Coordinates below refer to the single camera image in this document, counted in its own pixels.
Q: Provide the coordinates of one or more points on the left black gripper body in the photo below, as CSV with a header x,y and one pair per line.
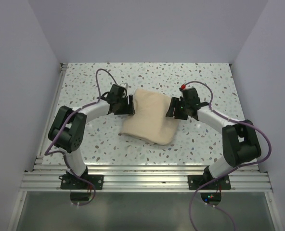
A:
x,y
123,107

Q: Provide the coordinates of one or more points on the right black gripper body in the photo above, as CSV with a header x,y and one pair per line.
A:
x,y
181,112

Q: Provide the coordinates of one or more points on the beige cloth wrap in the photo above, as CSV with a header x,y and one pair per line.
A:
x,y
149,122

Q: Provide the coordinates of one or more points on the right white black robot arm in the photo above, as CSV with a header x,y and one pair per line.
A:
x,y
239,139

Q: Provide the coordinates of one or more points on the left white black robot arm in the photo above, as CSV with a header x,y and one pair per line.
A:
x,y
67,130

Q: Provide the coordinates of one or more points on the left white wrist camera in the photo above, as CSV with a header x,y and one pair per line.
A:
x,y
125,85

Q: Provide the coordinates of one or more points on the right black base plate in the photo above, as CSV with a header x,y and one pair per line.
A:
x,y
196,181

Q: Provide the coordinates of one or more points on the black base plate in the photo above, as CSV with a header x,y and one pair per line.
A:
x,y
86,181
196,181

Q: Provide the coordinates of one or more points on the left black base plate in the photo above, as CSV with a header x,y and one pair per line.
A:
x,y
86,181

